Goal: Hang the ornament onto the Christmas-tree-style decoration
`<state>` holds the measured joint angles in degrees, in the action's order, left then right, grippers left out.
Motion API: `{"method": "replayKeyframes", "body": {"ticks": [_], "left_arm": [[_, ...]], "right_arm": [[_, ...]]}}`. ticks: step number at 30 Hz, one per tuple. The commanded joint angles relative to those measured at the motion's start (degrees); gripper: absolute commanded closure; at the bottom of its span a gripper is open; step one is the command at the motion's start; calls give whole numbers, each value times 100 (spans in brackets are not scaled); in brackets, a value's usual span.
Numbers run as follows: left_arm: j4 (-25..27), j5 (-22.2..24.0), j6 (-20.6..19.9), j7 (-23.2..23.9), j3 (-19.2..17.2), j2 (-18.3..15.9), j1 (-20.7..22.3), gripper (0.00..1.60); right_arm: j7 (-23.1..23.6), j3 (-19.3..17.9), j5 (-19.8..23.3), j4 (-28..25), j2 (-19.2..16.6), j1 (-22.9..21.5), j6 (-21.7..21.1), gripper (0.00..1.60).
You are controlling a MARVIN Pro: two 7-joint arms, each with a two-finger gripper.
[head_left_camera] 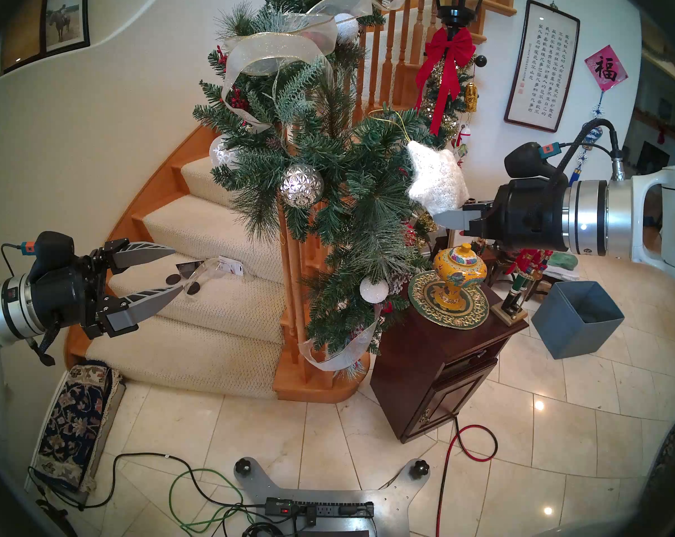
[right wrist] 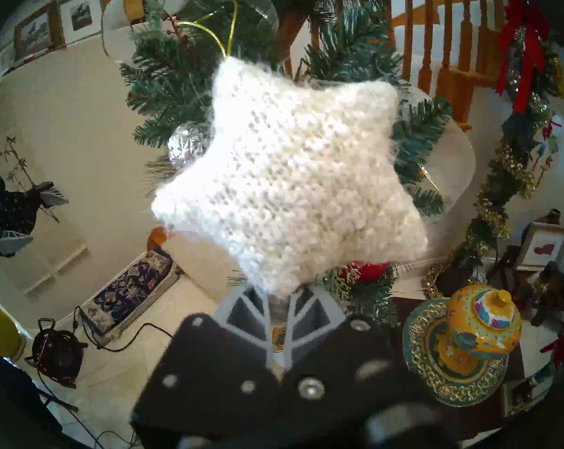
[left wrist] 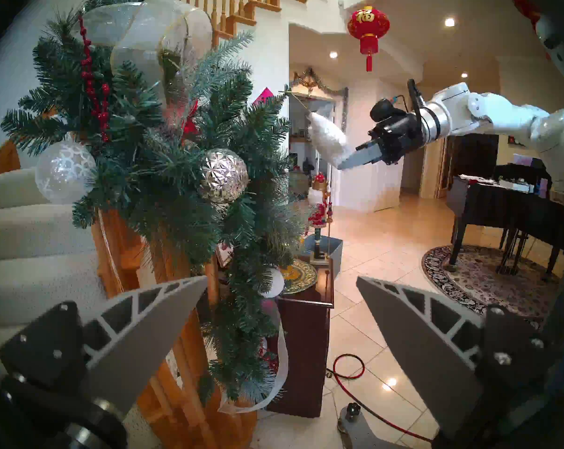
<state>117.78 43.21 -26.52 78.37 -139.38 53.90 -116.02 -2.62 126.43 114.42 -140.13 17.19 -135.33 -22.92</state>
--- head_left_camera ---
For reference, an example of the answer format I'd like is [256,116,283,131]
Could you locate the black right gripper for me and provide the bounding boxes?
[432,178,569,252]

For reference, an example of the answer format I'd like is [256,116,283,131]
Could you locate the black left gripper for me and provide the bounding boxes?
[29,239,184,341]

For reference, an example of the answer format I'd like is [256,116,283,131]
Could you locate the white glitter star ornament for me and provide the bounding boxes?
[368,108,470,216]

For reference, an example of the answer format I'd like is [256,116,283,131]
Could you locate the white glitter ball ornament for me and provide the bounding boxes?
[360,277,390,304]

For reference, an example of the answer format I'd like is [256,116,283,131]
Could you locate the silver faceted ball ornament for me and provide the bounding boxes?
[280,164,324,209]

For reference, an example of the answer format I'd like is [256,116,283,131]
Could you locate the clear silver ball ornament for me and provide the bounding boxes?
[209,134,240,168]

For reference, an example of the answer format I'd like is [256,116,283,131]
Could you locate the large white ball ornament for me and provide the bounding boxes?
[333,13,360,43]

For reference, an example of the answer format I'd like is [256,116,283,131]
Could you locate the yellow porcelain lidded jar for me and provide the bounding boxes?
[433,242,488,312]

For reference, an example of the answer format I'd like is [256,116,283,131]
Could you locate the small dark wooden stool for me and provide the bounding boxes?
[483,251,551,302]

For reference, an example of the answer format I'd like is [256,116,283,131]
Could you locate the clear safety glasses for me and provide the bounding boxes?
[166,256,246,296]

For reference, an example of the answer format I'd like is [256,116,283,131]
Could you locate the green gold round plate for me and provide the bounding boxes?
[407,269,490,329]

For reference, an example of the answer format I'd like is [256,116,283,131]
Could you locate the tall red crowned nutcracker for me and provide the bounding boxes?
[490,248,556,326]

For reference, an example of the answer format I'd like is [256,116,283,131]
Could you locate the carpeted wooden staircase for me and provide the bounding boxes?
[63,0,545,403]

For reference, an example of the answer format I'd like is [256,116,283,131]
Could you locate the green pine garland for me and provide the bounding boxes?
[192,0,450,374]

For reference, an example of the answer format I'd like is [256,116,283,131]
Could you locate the gold tinsel lamp garland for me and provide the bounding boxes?
[419,55,481,246]

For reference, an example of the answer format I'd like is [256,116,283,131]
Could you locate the folded patterned rug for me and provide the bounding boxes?
[27,360,126,494]

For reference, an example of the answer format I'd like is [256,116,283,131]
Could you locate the dark wood cabinet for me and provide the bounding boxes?
[369,281,529,444]

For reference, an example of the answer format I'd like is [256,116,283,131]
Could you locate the blue grey square bin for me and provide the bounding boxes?
[531,280,625,360]

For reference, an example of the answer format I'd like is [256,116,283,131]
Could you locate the red velvet bow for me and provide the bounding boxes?
[415,27,477,136]

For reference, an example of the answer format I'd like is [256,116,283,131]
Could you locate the framed calligraphy scroll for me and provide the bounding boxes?
[504,0,582,134]

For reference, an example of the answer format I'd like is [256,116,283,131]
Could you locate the red fu charm blue tassel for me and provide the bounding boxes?
[564,45,629,187]

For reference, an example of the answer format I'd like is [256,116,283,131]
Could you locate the black lantern lamp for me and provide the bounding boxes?
[432,0,492,30]

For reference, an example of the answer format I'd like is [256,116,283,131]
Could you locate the sheer white gold-edged ribbon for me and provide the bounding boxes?
[209,0,444,371]

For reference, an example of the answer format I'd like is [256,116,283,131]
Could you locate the framed horse photo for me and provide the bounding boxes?
[40,0,90,54]

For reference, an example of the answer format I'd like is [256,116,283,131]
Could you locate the black power strip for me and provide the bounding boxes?
[265,497,374,520]

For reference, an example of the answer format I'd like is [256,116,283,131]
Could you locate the colourful paper crane string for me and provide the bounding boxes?
[452,125,472,167]

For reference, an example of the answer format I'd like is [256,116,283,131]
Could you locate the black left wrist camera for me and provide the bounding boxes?
[29,231,75,279]

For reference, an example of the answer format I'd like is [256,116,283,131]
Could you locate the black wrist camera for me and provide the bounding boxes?
[29,231,75,279]
[504,142,568,184]

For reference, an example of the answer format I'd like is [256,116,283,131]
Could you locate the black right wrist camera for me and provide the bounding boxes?
[504,142,568,184]

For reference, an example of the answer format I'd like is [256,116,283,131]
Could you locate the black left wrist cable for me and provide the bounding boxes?
[1,241,55,368]

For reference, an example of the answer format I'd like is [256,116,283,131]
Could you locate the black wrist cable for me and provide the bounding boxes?
[550,119,626,181]
[1,241,55,368]

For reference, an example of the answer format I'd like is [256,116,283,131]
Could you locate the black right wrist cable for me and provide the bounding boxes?
[550,119,626,181]

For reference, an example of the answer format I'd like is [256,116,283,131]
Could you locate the black floor cable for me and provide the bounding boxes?
[27,452,271,511]

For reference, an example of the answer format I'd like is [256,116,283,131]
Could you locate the green cable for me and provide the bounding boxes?
[168,468,246,534]

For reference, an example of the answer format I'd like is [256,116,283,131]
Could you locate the red black cable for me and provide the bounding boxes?
[435,416,499,537]

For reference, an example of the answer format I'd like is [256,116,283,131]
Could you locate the dark wooden picture frame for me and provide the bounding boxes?
[1,0,46,72]

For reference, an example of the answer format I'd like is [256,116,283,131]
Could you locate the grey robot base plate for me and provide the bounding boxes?
[234,456,430,537]

